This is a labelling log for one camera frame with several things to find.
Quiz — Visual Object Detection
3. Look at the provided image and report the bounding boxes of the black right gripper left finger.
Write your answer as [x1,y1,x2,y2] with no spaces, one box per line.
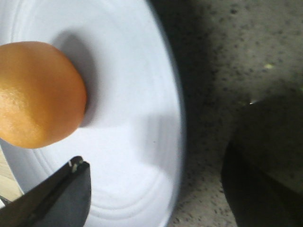
[0,156,91,227]

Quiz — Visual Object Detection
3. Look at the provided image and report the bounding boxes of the wooden cutting board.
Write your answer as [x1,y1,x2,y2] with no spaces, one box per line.
[0,149,23,208]

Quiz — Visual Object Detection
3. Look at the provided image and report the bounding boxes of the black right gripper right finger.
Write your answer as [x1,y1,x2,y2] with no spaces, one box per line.
[221,94,303,227]

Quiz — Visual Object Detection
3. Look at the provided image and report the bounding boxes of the light blue plate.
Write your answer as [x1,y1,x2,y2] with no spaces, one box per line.
[0,0,185,227]

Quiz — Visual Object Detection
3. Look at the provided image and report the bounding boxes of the orange fruit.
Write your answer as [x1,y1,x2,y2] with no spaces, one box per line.
[0,41,87,148]

